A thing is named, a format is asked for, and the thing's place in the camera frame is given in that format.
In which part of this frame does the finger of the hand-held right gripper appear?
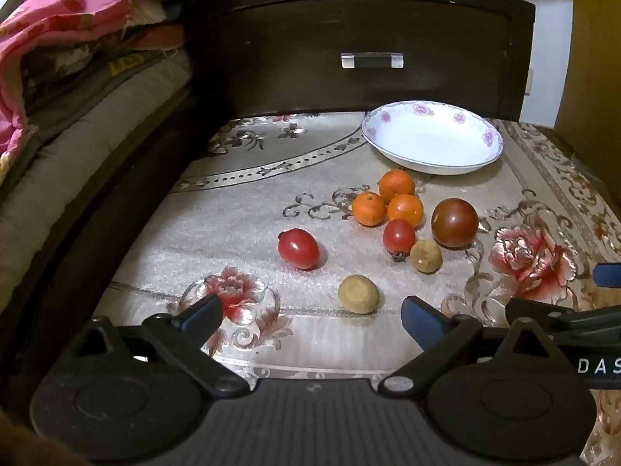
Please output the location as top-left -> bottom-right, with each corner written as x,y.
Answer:
594,262 -> 621,289
505,298 -> 621,346

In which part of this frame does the clear drawer handle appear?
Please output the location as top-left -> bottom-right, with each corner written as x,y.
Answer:
340,51 -> 403,70

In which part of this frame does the dark wooden nightstand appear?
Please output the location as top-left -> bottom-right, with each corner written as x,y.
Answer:
182,0 -> 536,124

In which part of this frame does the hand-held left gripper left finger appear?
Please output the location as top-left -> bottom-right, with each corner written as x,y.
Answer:
63,294 -> 250,396

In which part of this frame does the pink floral blanket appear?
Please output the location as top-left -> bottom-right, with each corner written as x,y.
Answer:
0,0 -> 134,170

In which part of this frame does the large dark red tomato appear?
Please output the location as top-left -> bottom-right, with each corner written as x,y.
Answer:
431,197 -> 479,249

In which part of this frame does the brown longan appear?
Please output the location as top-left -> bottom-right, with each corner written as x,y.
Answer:
338,274 -> 380,314
410,239 -> 443,274

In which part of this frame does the floral table mat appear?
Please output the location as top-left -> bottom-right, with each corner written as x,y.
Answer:
92,111 -> 621,466

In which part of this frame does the orange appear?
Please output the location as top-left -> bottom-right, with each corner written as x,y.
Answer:
378,169 -> 416,203
387,194 -> 424,229
352,191 -> 387,227

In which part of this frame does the white floral plate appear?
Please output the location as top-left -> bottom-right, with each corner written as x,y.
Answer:
361,100 -> 504,176

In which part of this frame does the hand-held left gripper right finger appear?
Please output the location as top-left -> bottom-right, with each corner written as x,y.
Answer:
378,295 -> 573,396

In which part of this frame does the grey mattress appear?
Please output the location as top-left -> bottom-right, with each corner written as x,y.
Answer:
0,51 -> 191,258

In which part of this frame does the red cherry tomato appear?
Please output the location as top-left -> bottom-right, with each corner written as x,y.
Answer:
278,228 -> 320,271
383,219 -> 416,262

